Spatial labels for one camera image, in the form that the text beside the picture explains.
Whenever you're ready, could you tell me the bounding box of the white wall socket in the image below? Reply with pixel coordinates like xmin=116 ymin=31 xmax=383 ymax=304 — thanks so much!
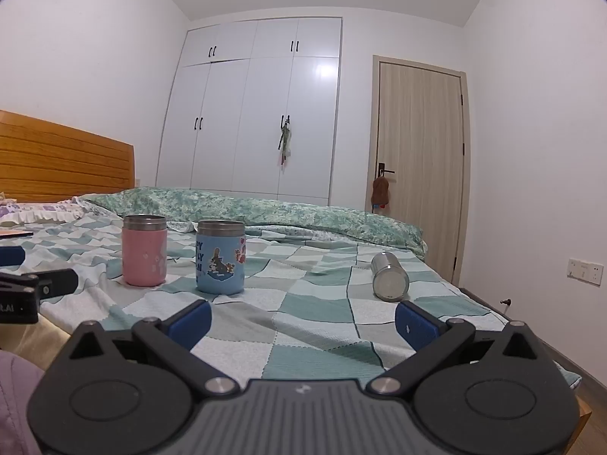
xmin=567 ymin=257 xmax=603 ymax=288

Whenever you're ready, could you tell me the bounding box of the green floral quilt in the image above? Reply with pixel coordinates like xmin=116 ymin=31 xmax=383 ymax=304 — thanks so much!
xmin=78 ymin=186 xmax=428 ymax=261

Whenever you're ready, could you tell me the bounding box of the hanging wardrobe ornament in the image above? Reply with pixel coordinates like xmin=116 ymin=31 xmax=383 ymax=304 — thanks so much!
xmin=277 ymin=122 xmax=293 ymax=168

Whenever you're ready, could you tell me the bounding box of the stainless steel cup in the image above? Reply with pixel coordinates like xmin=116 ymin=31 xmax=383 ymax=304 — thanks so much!
xmin=370 ymin=251 xmax=411 ymax=303

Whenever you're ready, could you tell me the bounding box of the person's purple clothing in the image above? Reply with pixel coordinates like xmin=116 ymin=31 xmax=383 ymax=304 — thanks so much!
xmin=0 ymin=349 xmax=49 ymax=455

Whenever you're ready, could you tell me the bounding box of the brown hanging pouch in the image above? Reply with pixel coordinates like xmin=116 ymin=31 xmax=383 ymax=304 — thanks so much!
xmin=371 ymin=175 xmax=391 ymax=210

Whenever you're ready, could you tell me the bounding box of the light wooden door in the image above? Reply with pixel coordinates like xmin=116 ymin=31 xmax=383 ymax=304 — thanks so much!
xmin=365 ymin=54 xmax=470 ymax=286

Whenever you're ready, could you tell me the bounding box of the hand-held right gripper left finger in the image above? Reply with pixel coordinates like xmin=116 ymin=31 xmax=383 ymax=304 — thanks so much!
xmin=70 ymin=300 xmax=239 ymax=397

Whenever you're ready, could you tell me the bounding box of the pink cup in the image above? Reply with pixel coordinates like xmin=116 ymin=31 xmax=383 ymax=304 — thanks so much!
xmin=121 ymin=215 xmax=168 ymax=288

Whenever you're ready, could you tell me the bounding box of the white wardrobe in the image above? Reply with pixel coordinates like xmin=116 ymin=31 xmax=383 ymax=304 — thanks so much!
xmin=155 ymin=16 xmax=343 ymax=207

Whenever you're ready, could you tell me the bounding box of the purple floral pillow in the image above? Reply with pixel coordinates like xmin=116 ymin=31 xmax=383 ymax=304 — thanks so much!
xmin=0 ymin=196 xmax=120 ymax=228

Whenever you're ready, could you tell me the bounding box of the wooden bed frame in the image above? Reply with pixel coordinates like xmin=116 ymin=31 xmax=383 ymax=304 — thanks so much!
xmin=567 ymin=365 xmax=593 ymax=455

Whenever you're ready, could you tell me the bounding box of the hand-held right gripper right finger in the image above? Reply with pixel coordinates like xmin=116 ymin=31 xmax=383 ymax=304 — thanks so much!
xmin=368 ymin=300 xmax=539 ymax=397

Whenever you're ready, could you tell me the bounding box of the wooden headboard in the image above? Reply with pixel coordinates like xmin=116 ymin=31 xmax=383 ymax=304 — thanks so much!
xmin=0 ymin=109 xmax=136 ymax=202

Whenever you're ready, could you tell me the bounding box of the blue cartoon cup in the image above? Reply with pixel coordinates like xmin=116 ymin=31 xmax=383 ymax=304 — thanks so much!
xmin=195 ymin=220 xmax=247 ymax=295

